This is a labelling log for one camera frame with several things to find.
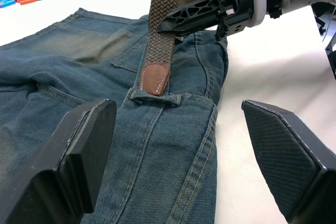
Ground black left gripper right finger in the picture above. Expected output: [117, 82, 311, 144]
[241, 100, 336, 224]

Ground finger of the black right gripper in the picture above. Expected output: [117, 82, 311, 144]
[174, 26, 219, 45]
[156, 0, 224, 36]

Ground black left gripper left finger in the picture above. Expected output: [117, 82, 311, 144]
[0, 99, 117, 224]

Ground black robot body part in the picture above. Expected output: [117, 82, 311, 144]
[311, 1, 336, 79]

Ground blue plastic letter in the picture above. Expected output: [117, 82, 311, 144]
[0, 0, 17, 9]

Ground olive braided belt brown tip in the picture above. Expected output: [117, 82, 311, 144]
[140, 0, 211, 97]

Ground blue denim shorts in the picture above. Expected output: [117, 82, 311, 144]
[0, 7, 229, 224]

